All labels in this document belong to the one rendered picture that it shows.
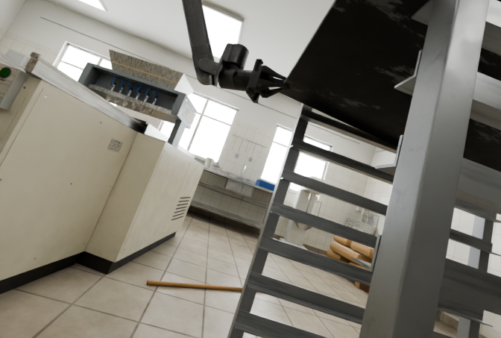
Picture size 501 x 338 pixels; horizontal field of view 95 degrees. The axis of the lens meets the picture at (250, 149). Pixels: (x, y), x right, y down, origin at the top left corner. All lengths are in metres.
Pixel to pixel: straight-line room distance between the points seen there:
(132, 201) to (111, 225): 0.18
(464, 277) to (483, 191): 0.08
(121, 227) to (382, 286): 1.50
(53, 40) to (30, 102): 5.32
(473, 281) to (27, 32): 6.70
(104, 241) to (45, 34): 5.32
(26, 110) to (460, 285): 1.12
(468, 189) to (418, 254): 0.10
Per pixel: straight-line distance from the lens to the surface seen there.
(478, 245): 0.95
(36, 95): 1.09
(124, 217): 1.61
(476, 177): 0.29
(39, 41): 6.47
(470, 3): 0.30
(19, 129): 1.09
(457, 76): 0.26
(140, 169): 1.58
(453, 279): 0.28
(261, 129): 5.04
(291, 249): 0.65
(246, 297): 0.67
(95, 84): 2.00
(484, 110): 0.33
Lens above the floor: 0.70
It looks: 10 degrees up
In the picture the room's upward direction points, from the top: 19 degrees clockwise
